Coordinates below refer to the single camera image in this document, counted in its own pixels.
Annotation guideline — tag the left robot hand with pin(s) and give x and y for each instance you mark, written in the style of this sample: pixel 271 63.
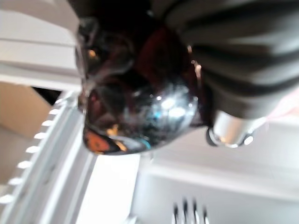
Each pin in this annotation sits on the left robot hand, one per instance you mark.
pixel 238 53

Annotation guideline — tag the white refrigerator drawer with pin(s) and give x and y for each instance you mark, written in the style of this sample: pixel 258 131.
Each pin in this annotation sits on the white refrigerator drawer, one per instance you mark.
pixel 222 177

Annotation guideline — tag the white refrigerator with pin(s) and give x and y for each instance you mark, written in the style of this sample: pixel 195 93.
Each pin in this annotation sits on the white refrigerator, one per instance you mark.
pixel 35 46

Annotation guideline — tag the white toothed refrigerator rail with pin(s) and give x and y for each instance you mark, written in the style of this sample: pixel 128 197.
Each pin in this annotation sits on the white toothed refrigerator rail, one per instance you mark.
pixel 42 151

